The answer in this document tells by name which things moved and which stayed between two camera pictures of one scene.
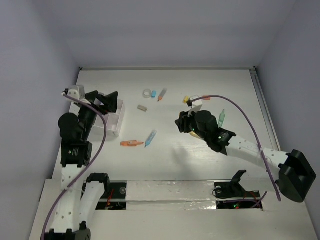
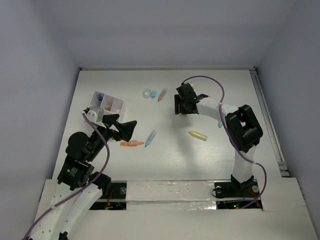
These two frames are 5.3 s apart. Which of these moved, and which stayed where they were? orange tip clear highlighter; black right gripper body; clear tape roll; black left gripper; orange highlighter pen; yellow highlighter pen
Moved: black right gripper body; black left gripper
Stayed: yellow highlighter pen; orange tip clear highlighter; orange highlighter pen; clear tape roll
